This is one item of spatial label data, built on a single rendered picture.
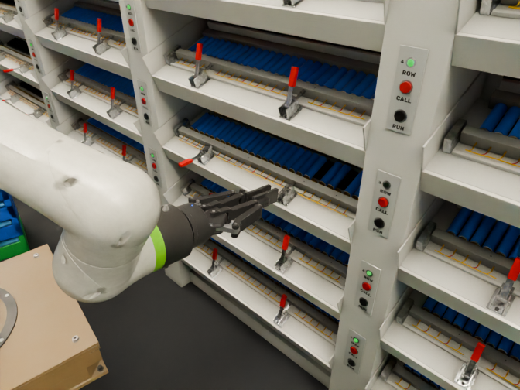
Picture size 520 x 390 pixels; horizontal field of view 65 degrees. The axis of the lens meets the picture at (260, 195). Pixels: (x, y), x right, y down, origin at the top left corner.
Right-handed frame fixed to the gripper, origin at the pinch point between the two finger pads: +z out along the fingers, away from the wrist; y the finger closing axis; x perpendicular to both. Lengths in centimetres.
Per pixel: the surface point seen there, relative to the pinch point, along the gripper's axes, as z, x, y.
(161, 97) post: 6.3, 9.2, -42.6
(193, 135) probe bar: 10.4, 0.9, -34.3
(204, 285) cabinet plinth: 18, -54, -35
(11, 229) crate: -17, -51, -101
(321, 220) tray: 7.8, -3.3, 9.9
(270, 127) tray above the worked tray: 4.6, 12.7, -3.7
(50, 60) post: 8, 6, -113
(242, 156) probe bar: 10.5, 1.0, -15.9
